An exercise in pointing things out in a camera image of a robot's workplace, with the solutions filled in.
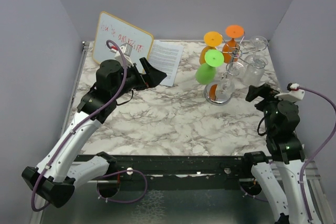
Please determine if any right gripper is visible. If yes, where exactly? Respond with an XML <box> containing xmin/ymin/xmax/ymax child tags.
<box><xmin>246</xmin><ymin>82</ymin><xmax>293</xmax><ymax>134</ymax></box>

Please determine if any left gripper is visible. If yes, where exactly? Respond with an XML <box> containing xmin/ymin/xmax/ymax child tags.
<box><xmin>112</xmin><ymin>57</ymin><xmax>167</xmax><ymax>100</ymax></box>

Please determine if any clear wine glass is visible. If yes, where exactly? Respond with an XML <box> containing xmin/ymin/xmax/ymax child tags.
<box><xmin>215</xmin><ymin>61</ymin><xmax>244</xmax><ymax>103</ymax></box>

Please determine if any orange plastic wine glass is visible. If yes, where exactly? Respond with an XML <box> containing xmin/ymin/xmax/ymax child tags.
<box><xmin>222</xmin><ymin>25</ymin><xmax>245</xmax><ymax>63</ymax></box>

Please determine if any green plastic wine glass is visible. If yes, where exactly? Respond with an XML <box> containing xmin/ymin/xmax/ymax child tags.
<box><xmin>195</xmin><ymin>49</ymin><xmax>224</xmax><ymax>85</ymax></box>

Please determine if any yellow plastic wine glass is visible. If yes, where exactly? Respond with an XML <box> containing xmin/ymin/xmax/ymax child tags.
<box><xmin>199</xmin><ymin>31</ymin><xmax>223</xmax><ymax>65</ymax></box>

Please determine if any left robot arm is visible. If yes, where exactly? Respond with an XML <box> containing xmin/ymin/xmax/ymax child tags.
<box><xmin>22</xmin><ymin>58</ymin><xmax>167</xmax><ymax>208</ymax></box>

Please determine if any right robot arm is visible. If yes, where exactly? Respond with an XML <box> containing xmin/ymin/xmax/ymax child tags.
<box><xmin>241</xmin><ymin>83</ymin><xmax>321</xmax><ymax>223</ymax></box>

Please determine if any chrome wine glass rack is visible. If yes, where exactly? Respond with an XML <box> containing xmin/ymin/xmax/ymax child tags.
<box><xmin>204</xmin><ymin>29</ymin><xmax>268</xmax><ymax>106</ymax></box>

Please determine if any printed paper sheet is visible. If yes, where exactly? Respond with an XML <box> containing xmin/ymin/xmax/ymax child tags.
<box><xmin>149</xmin><ymin>40</ymin><xmax>184</xmax><ymax>87</ymax></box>

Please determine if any yellow framed whiteboard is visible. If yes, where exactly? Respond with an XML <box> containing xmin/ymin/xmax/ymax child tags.
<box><xmin>92</xmin><ymin>12</ymin><xmax>154</xmax><ymax>73</ymax></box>

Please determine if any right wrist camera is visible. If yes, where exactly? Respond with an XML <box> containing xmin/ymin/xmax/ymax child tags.
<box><xmin>275</xmin><ymin>83</ymin><xmax>305</xmax><ymax>103</ymax></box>

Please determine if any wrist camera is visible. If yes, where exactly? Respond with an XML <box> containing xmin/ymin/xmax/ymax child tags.
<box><xmin>114</xmin><ymin>43</ymin><xmax>133</xmax><ymax>67</ymax></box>
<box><xmin>275</xmin><ymin>83</ymin><xmax>305</xmax><ymax>103</ymax></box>

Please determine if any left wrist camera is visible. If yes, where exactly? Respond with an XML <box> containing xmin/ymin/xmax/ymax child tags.
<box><xmin>114</xmin><ymin>43</ymin><xmax>133</xmax><ymax>67</ymax></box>

